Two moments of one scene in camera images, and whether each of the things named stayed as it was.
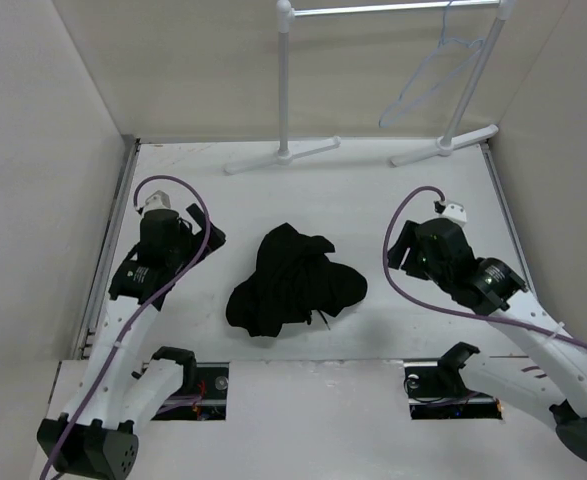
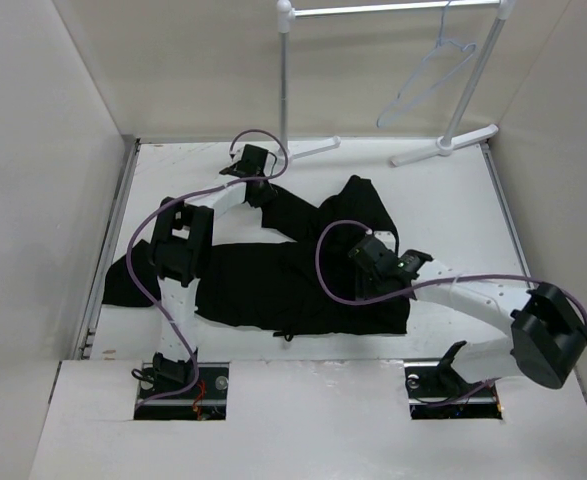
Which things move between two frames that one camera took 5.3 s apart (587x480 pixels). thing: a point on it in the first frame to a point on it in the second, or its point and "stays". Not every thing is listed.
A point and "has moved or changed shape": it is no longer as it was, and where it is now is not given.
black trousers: (294, 280) has moved or changed shape
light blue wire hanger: (450, 55) stays
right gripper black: (398, 251) to (361, 273)
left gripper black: (217, 240) to (260, 174)
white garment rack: (448, 146) stays
